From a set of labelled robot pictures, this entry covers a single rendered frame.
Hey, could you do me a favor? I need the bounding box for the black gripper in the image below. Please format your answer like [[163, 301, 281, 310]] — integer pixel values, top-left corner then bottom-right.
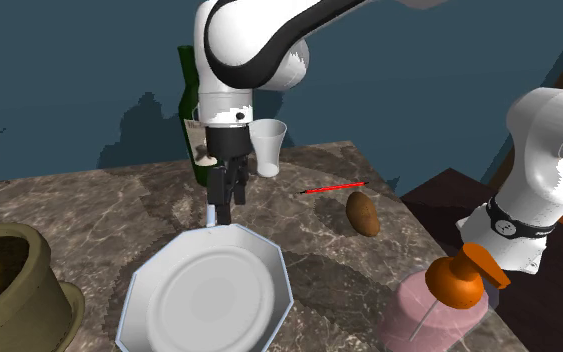
[[205, 124, 254, 227]]

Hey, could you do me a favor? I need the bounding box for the white plastic cup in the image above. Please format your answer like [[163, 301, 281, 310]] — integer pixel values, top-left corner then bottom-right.
[[248, 118, 289, 179]]

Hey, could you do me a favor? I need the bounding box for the green glass bottle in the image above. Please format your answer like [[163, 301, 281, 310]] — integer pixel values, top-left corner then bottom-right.
[[176, 45, 215, 187]]

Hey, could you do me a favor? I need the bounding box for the red pen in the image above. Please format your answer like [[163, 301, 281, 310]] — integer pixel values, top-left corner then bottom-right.
[[298, 181, 370, 196]]

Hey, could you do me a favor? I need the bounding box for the white octagonal plate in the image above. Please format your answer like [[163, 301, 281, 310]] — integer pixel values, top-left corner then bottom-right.
[[114, 223, 295, 352]]

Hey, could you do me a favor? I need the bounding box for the brown potato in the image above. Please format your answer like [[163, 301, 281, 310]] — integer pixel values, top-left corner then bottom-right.
[[344, 190, 382, 239]]

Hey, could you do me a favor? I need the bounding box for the olive green pot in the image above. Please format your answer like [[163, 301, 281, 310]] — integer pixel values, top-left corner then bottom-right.
[[0, 222, 87, 352]]

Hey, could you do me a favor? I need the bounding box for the pink soap dispenser orange pump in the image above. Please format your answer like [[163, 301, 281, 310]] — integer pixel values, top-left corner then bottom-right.
[[375, 242, 512, 352]]

